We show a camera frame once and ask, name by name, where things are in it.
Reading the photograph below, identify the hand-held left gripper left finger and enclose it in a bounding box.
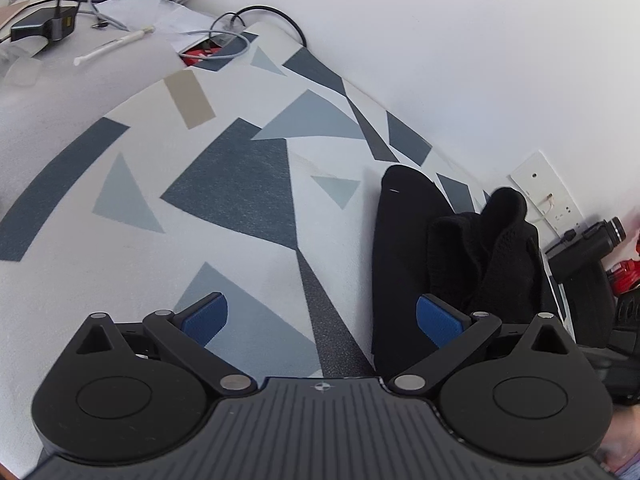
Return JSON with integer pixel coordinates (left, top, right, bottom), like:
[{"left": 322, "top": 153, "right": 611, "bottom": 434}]
[{"left": 74, "top": 291, "right": 257, "bottom": 397}]

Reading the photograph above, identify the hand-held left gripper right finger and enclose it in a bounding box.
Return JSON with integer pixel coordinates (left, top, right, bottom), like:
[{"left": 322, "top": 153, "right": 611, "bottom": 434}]
[{"left": 389, "top": 294, "right": 575, "bottom": 396}]

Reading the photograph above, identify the black garment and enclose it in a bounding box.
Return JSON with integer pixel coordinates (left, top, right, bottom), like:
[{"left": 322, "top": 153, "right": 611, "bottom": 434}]
[{"left": 371, "top": 164, "right": 481, "bottom": 381}]

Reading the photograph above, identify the dark knitted garment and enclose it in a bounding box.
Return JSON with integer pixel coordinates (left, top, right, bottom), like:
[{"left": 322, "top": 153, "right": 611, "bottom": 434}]
[{"left": 425, "top": 186, "right": 546, "bottom": 326}]

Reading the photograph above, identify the person's right hand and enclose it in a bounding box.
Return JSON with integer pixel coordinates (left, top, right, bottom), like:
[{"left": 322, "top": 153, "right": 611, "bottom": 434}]
[{"left": 597, "top": 402, "right": 640, "bottom": 476}]

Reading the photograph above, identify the red object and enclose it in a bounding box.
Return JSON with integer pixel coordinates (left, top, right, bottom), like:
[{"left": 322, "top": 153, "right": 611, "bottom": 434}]
[{"left": 606, "top": 247, "right": 640, "bottom": 293}]

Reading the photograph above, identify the black handheld device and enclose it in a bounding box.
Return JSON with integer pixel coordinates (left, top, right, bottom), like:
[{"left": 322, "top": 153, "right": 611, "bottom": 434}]
[{"left": 544, "top": 216, "right": 628, "bottom": 348}]

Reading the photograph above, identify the geometric patterned desk mat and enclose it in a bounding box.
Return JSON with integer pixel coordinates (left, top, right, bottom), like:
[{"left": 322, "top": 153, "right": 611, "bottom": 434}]
[{"left": 0, "top": 22, "right": 571, "bottom": 478}]

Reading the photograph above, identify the white power socket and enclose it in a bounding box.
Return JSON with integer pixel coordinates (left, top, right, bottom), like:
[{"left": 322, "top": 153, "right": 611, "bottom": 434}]
[{"left": 547, "top": 205, "right": 585, "bottom": 236}]

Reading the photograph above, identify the red box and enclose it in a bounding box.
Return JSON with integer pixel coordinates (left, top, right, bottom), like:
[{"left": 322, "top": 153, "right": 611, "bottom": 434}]
[{"left": 180, "top": 42, "right": 226, "bottom": 68}]

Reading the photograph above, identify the white pen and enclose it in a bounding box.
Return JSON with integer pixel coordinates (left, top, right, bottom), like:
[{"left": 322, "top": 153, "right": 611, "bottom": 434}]
[{"left": 73, "top": 25, "right": 156, "bottom": 67}]

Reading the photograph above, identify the white paper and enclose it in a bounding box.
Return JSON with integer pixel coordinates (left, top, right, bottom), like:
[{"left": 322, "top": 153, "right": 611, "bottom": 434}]
[{"left": 92, "top": 0, "right": 216, "bottom": 56}]

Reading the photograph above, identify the black grey power adapter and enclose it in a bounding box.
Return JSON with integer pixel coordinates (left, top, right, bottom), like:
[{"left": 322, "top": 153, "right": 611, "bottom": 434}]
[{"left": 10, "top": 7, "right": 78, "bottom": 54}]

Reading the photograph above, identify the beige notebook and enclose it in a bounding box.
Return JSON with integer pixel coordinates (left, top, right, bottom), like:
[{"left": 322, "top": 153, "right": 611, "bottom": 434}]
[{"left": 0, "top": 0, "right": 31, "bottom": 41}]

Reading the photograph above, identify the white thin cable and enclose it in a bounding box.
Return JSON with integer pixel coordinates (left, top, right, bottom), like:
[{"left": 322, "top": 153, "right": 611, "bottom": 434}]
[{"left": 532, "top": 195, "right": 556, "bottom": 221}]

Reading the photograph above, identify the white cable outlet plate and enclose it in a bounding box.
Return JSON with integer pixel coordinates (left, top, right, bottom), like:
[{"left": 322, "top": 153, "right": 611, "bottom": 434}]
[{"left": 530, "top": 187, "right": 576, "bottom": 223}]

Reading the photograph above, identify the white blank wall plate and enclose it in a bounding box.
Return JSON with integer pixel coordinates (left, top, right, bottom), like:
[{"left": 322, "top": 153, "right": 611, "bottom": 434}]
[{"left": 509, "top": 149, "right": 566, "bottom": 201}]

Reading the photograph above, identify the grey cable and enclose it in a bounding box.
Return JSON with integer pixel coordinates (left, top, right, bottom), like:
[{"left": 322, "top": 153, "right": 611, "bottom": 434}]
[{"left": 87, "top": 0, "right": 251, "bottom": 71}]

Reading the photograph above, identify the black looped cable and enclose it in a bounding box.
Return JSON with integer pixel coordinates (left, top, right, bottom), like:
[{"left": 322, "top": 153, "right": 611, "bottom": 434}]
[{"left": 210, "top": 5, "right": 308, "bottom": 50}]

